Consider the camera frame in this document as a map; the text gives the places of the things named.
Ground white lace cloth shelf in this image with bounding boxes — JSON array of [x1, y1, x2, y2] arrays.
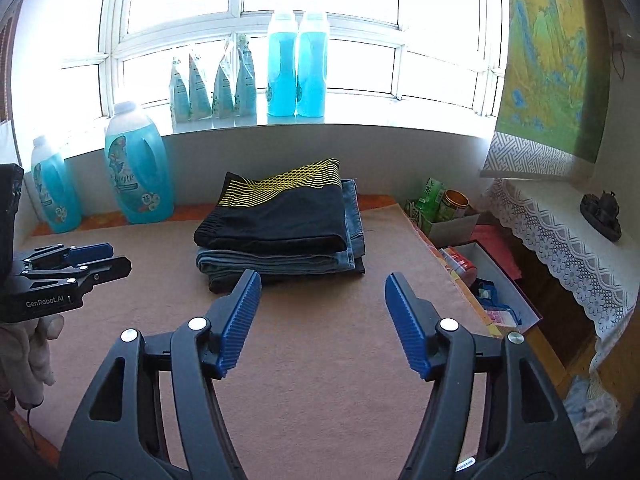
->
[[482, 177, 636, 372]]

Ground detergent refill pouch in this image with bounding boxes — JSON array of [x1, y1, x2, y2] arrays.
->
[[212, 40, 237, 120], [170, 57, 192, 123], [234, 33, 258, 117], [187, 52, 214, 121]]

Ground black pants with yellow pattern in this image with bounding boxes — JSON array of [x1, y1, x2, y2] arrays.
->
[[194, 158, 348, 256]]

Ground large blue detergent jug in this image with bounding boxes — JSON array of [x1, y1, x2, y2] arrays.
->
[[104, 101, 176, 224]]

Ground tall blue liquid bottle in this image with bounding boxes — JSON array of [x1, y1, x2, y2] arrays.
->
[[296, 11, 329, 118], [266, 12, 299, 117]]

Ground open box with white lining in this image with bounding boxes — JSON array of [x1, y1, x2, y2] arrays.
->
[[437, 240, 544, 335]]

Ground person's left hand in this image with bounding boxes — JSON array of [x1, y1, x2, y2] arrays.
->
[[0, 312, 64, 408]]

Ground round metal tin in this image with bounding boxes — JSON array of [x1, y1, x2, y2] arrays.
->
[[440, 190, 471, 221]]

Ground white window frame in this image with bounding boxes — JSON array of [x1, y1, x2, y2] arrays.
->
[[62, 0, 507, 122]]

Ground landscape wall scroll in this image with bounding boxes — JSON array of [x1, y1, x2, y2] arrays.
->
[[480, 0, 608, 178]]

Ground pink packet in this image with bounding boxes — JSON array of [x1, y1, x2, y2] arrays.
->
[[487, 307, 522, 332]]

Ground dark teapot figurine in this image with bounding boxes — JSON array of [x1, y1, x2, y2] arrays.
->
[[580, 190, 622, 241]]

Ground orange floral sheet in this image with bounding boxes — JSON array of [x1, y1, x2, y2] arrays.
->
[[80, 192, 501, 341]]

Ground small blue detergent jug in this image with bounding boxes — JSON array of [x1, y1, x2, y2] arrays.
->
[[31, 136, 83, 233]]

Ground folded blue jeans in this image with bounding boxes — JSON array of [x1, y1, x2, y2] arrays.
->
[[196, 178, 366, 277]]

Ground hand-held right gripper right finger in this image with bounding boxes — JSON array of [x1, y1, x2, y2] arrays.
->
[[384, 272, 583, 480]]

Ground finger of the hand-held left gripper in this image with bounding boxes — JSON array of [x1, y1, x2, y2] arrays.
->
[[22, 243, 115, 268], [20, 256, 132, 292]]

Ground pale crumpled cloth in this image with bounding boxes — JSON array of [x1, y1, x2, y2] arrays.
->
[[564, 375, 622, 455]]

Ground white cardboard box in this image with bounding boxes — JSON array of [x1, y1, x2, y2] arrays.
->
[[420, 207, 481, 249]]

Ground pink cloth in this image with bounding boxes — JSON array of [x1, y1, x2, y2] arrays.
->
[[470, 224, 522, 277]]

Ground green tea box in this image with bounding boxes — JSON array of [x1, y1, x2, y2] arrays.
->
[[406, 176, 447, 226]]

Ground folded dark grey pants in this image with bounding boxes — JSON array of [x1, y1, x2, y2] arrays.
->
[[207, 259, 366, 295]]

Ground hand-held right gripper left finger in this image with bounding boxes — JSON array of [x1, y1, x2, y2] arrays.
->
[[59, 270, 262, 480]]

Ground blue packet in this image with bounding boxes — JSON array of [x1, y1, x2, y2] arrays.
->
[[472, 280, 499, 307]]

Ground red can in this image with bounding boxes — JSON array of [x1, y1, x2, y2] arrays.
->
[[444, 247, 477, 282]]

